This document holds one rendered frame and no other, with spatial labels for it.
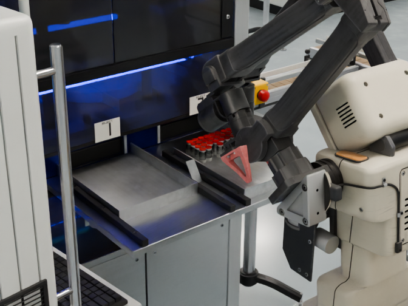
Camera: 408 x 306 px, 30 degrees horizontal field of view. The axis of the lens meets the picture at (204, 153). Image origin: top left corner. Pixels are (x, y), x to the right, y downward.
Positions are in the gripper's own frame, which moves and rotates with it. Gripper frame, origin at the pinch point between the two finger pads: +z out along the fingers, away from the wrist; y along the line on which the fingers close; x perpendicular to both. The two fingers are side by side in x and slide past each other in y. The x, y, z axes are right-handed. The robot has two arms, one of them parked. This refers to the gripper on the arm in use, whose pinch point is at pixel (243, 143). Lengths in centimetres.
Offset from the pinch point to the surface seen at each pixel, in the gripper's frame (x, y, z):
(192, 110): 4.5, 16.6, -8.2
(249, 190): 21.7, -17.1, 1.5
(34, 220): 95, -16, -23
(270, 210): -108, 55, 93
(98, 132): 37.4, 25.1, -9.9
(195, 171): 22.3, 1.5, 1.1
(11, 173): 99, -15, -35
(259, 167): 4.1, -8.9, 3.9
